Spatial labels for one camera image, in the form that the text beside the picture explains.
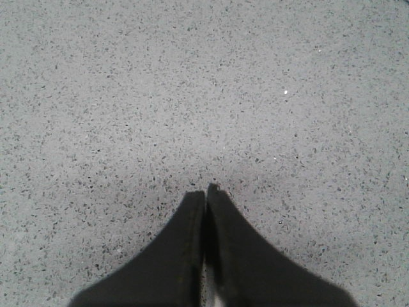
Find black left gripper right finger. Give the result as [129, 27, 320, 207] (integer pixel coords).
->
[205, 184, 356, 306]

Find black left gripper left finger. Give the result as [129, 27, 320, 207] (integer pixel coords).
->
[70, 191, 205, 306]

